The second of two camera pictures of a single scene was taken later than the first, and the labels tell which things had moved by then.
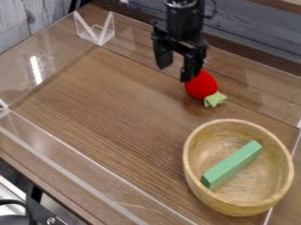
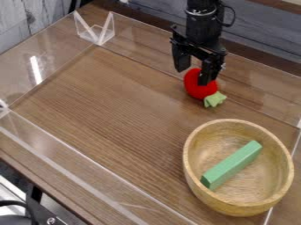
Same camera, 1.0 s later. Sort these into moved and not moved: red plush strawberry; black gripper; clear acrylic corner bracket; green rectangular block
Moved: black gripper
Not moved: green rectangular block; clear acrylic corner bracket; red plush strawberry
